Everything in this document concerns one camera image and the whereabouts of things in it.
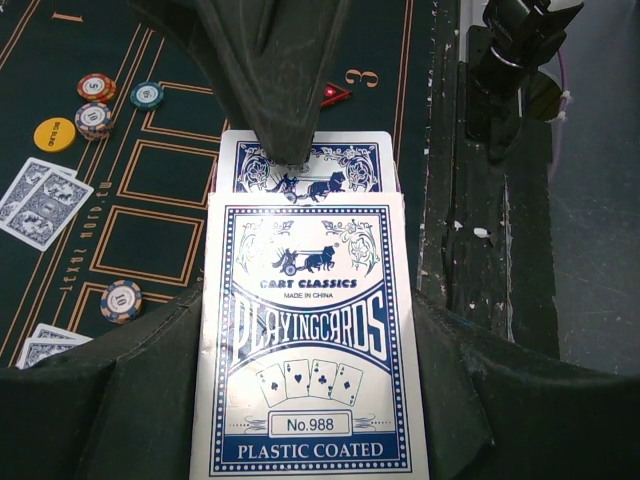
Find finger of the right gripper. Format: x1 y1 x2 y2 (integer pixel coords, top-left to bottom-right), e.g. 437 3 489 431
129 0 350 164

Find orange chips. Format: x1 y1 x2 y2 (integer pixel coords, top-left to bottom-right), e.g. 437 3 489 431
76 73 117 104

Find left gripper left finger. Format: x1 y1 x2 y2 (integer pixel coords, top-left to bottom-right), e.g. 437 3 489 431
1 283 203 479

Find blue backed playing card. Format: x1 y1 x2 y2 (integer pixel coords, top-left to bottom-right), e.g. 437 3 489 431
16 338 86 370
32 323 92 343

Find red triangular all-in marker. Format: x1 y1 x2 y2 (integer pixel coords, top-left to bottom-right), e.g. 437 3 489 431
321 82 351 108

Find green chips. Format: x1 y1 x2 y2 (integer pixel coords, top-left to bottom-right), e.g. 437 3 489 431
130 81 164 111

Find peach blue chips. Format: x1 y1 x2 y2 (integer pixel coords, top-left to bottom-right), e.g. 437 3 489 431
74 102 113 141

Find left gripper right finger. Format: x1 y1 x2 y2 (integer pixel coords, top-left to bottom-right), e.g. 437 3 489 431
412 291 639 479

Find blue card leaving deck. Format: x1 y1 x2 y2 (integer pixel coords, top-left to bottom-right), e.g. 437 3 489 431
213 130 399 203

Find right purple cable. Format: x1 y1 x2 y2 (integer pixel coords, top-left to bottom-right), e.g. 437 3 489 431
547 47 574 176

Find green poker table mat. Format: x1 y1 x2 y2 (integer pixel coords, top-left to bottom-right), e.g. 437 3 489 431
1 1 436 366

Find yellow big blind button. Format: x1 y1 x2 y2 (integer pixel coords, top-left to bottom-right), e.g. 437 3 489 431
33 117 77 153

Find blue white card deck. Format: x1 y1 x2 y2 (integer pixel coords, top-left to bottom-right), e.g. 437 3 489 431
189 192 429 479

